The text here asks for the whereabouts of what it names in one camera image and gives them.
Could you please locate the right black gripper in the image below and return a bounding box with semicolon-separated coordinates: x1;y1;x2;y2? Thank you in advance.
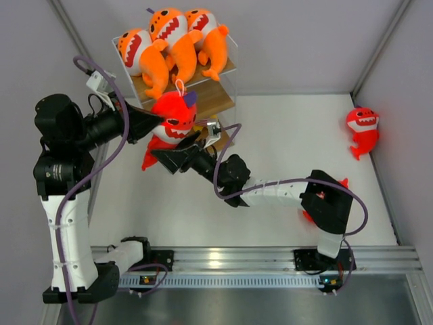
151;131;227;190

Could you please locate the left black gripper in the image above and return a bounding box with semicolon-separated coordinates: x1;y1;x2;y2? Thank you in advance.
70;91;164;152

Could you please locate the red shark plush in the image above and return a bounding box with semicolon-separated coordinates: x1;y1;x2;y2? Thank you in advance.
299;177;350;224
346;107;380;160
141;79;198;171

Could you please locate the large orange shark plush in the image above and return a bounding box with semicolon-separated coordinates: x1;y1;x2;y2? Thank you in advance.
146;7;203;83

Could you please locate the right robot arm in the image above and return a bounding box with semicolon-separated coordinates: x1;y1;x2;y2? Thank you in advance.
151;136;353;272

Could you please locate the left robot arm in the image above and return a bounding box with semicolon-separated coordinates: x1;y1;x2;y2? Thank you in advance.
33;93;164;304

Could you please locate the striped yellow-footed plush right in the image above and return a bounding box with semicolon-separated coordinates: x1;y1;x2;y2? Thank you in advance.
193;119;208;131

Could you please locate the red shark plush front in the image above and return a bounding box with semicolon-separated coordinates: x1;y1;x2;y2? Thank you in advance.
299;177;350;224

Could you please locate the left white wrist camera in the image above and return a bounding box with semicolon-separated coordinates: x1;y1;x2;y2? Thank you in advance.
86;70;115;111

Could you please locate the white wire wooden shelf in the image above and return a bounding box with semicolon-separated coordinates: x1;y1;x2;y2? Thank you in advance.
114;37;234;136

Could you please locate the aluminium mounting rail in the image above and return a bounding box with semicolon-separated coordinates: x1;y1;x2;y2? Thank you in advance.
144;246;423;274

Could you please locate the white slotted cable duct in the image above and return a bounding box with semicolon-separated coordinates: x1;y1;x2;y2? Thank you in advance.
119;274;324;289

